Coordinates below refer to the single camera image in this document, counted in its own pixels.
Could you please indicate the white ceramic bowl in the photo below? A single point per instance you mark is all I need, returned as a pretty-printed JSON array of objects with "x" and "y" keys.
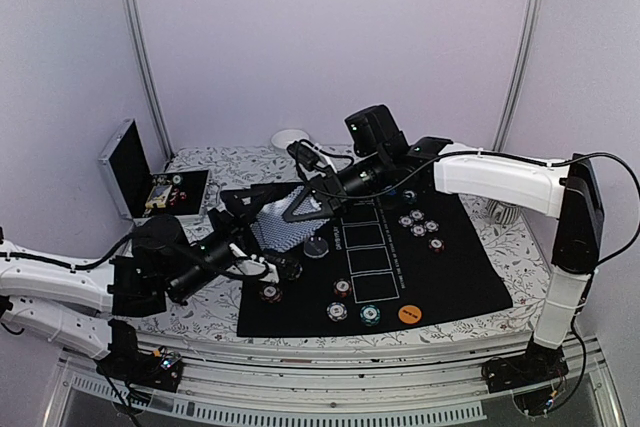
[{"x": 283, "y": 138}]

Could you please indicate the white ribbed cup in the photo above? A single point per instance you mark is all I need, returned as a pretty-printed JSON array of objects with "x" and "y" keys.
[{"x": 503, "y": 213}]

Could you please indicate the green chip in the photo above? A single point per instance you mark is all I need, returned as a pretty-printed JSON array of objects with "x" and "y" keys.
[
  {"x": 370, "y": 315},
  {"x": 410, "y": 196}
]

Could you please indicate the black poker mat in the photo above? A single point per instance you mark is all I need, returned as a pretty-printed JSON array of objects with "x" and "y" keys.
[{"x": 388, "y": 267}]

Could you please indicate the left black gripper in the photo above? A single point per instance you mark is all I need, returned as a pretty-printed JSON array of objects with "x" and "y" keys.
[{"x": 235, "y": 230}]

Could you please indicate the white chip cluster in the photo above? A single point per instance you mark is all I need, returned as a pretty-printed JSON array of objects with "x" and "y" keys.
[
  {"x": 418, "y": 230},
  {"x": 431, "y": 226},
  {"x": 417, "y": 215}
]

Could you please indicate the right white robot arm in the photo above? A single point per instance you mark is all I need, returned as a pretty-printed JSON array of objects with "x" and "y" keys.
[{"x": 564, "y": 191}]

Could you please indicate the red chip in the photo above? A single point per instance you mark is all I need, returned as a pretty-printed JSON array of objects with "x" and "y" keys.
[
  {"x": 271, "y": 294},
  {"x": 436, "y": 245},
  {"x": 342, "y": 288}
]

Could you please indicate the clear dealer button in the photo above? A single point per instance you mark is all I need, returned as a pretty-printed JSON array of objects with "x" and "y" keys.
[{"x": 315, "y": 247}]

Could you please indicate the right aluminium frame post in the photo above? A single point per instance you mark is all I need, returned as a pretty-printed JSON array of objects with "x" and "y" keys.
[{"x": 530, "y": 21}]

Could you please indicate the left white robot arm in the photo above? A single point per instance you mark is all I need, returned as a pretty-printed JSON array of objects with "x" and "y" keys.
[{"x": 42, "y": 293}]

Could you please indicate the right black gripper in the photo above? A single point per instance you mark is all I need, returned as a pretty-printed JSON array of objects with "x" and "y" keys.
[{"x": 330, "y": 192}]

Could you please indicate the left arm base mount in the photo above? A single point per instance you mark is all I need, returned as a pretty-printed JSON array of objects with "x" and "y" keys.
[{"x": 159, "y": 370}]

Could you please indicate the silver poker chip case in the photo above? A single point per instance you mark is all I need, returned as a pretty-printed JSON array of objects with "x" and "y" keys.
[{"x": 139, "y": 193}]

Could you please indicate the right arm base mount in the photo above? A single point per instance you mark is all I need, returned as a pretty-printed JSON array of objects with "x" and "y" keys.
[{"x": 535, "y": 365}]

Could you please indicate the left aluminium frame post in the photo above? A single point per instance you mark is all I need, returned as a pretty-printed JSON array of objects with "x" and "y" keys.
[{"x": 134, "y": 22}]

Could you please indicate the orange big blind button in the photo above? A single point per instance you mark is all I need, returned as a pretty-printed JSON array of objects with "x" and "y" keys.
[{"x": 409, "y": 314}]

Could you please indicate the aluminium frame post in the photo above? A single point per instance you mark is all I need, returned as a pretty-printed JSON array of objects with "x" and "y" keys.
[
  {"x": 530, "y": 21},
  {"x": 134, "y": 22}
]

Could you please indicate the blue card deck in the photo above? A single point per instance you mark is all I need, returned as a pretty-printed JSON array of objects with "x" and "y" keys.
[{"x": 273, "y": 232}]

